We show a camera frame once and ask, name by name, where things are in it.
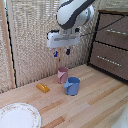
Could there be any blue cup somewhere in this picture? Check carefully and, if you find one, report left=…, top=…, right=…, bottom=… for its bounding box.
left=63, top=76, right=82, bottom=97

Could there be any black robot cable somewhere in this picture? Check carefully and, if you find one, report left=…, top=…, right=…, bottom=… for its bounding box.
left=79, top=15, right=126, bottom=37

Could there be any brown drawer cabinet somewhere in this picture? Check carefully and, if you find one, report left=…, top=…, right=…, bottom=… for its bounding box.
left=87, top=9, right=128, bottom=83

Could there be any pink cup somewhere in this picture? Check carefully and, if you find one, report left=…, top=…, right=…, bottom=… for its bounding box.
left=56, top=66, right=70, bottom=85

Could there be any bamboo blind screen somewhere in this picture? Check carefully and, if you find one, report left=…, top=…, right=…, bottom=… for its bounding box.
left=0, top=0, right=128, bottom=94

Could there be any white plate with patterned rim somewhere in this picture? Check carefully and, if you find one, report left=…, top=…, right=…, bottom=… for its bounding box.
left=0, top=102, right=42, bottom=128

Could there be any wooden post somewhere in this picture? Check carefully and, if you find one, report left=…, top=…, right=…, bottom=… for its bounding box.
left=0, top=0, right=17, bottom=90

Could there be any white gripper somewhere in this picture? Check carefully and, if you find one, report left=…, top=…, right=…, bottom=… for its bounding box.
left=46, top=29, right=81, bottom=58

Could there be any silver drawer handle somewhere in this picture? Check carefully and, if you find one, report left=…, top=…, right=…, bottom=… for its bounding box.
left=96, top=55, right=123, bottom=67
left=105, top=28, right=128, bottom=36

